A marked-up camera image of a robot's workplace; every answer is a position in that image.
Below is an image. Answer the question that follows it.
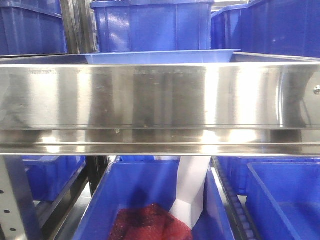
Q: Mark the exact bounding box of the light blue plastic tray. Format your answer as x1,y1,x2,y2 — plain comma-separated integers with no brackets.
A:
82,49,236,65

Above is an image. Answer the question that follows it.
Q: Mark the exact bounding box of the black lower shelf divider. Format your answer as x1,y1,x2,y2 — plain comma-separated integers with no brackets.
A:
34,156,109,240

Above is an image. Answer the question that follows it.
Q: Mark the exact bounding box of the grey perforated shelf upright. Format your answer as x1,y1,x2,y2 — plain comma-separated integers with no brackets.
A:
0,155,43,240

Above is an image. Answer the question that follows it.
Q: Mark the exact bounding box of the white paper package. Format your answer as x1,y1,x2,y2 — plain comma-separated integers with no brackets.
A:
169,156,210,229

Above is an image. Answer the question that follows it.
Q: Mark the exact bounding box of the blue bin lower centre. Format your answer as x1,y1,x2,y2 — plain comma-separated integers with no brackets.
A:
73,160,235,240

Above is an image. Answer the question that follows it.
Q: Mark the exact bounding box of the blue bin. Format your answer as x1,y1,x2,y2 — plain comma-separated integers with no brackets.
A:
0,0,68,56
73,160,235,240
246,163,320,240
211,0,320,58
22,155,86,202
90,0,214,53

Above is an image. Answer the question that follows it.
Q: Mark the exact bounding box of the blue bin upper centre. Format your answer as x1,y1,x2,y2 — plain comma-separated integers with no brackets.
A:
90,0,214,53

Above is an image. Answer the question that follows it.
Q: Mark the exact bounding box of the red mesh bag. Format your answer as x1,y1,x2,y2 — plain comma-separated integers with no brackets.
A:
108,203,193,240

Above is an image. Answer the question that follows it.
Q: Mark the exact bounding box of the blue bin lower left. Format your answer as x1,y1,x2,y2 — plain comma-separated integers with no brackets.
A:
22,155,86,202

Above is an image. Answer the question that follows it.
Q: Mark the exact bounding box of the blue bin lower right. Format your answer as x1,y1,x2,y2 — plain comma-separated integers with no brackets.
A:
246,163,320,240

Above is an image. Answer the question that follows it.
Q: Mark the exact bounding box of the blue bin upper right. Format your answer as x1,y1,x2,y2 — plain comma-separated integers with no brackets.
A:
211,0,320,58

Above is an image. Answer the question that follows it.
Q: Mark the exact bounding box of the blue bin upper left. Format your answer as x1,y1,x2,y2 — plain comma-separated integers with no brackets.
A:
0,0,68,56

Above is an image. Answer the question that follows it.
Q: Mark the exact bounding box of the stainless steel shelf front rail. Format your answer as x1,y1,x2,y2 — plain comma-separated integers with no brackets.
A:
0,52,320,156

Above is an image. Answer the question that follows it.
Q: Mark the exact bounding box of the black roller track rail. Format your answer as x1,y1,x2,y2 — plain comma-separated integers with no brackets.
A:
211,156,258,240

